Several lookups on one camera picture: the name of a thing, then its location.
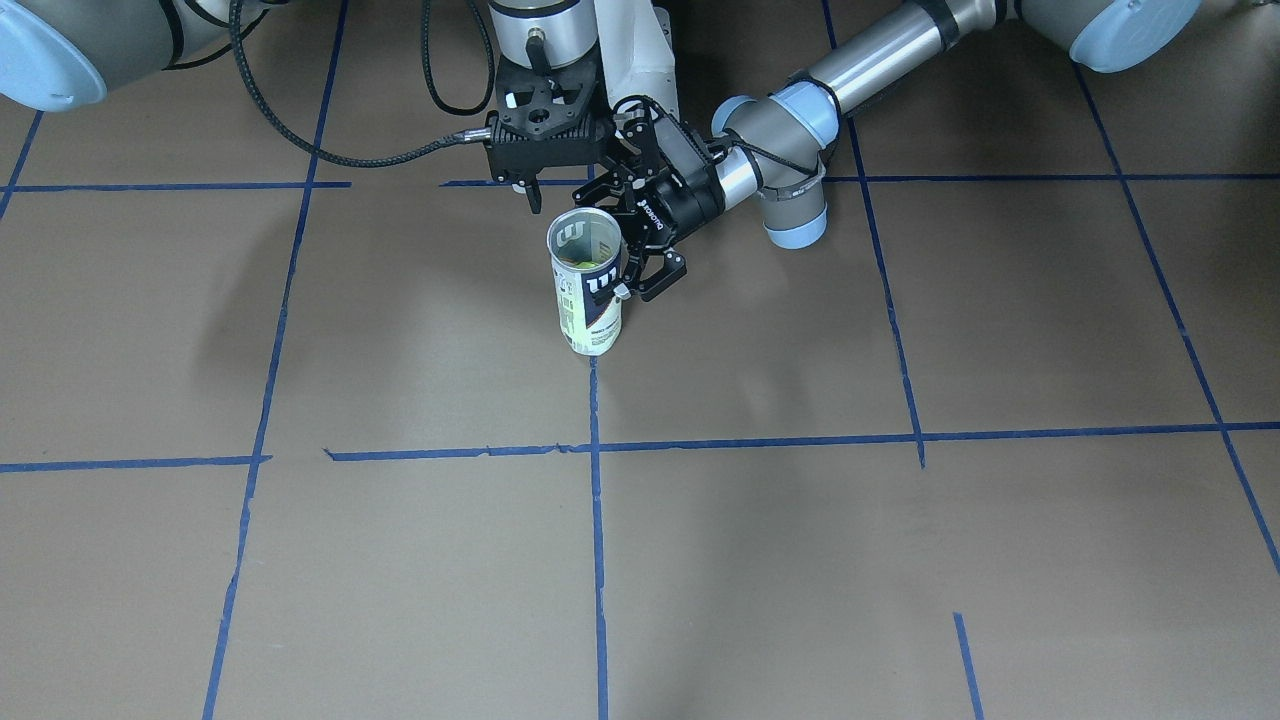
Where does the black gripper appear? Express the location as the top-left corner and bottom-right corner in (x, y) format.
(572, 96), (724, 302)
(485, 56), (613, 215)

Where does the clear tennis ball can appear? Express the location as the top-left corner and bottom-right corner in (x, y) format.
(547, 208), (625, 304)

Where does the Roland Garros tennis ball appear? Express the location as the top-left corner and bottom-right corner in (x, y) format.
(557, 293), (622, 356)

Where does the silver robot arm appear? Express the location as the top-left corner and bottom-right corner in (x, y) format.
(575, 1), (1201, 301)
(1, 1), (614, 211)

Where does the black braided cable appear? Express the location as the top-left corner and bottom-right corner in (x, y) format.
(228, 0), (500, 169)

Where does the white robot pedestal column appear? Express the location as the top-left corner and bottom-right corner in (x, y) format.
(594, 1), (681, 118)

